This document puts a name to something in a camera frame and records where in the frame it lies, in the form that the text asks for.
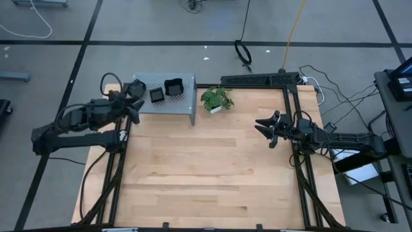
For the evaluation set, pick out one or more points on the green plant in white pot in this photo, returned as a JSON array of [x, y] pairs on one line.
[[214, 98]]

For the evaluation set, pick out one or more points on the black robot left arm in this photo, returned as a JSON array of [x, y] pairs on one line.
[[80, 140]]

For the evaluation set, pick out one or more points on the white power plug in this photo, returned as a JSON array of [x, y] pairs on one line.
[[305, 79]]

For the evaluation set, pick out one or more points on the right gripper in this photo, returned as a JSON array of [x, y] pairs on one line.
[[291, 129]]

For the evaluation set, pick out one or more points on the black flared square bowl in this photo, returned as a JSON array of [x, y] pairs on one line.
[[174, 87]]

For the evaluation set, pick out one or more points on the grey perforated metal shelf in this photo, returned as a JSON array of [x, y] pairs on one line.
[[175, 106]]

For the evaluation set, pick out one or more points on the black glossy scalloped plate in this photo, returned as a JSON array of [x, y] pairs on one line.
[[137, 88]]

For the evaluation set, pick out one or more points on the grey operator desk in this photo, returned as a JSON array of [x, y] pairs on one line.
[[397, 119]]

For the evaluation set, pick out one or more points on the black frame bracket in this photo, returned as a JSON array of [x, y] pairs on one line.
[[259, 227], [165, 225]]

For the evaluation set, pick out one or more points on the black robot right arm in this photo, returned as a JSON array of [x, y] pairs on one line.
[[347, 140]]

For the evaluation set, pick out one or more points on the small black square plate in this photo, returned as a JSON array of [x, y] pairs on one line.
[[157, 95]]

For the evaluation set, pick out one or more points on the black power adapter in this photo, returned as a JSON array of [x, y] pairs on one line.
[[330, 128]]

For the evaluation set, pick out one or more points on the grey metal base bar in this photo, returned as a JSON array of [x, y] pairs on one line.
[[40, 2]]

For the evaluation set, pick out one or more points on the black perforated metal bar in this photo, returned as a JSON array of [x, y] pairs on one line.
[[257, 79]]

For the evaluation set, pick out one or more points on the black desk monitor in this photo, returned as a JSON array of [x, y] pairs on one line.
[[402, 87]]

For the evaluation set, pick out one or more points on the grey metal floor foot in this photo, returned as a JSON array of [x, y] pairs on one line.
[[14, 76]]

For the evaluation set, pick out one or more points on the black floor equipment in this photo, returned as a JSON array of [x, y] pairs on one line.
[[4, 108]]

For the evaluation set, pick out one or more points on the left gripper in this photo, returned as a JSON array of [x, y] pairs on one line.
[[114, 111]]

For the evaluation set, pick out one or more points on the black aluminium table frame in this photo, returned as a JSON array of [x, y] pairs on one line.
[[257, 86]]

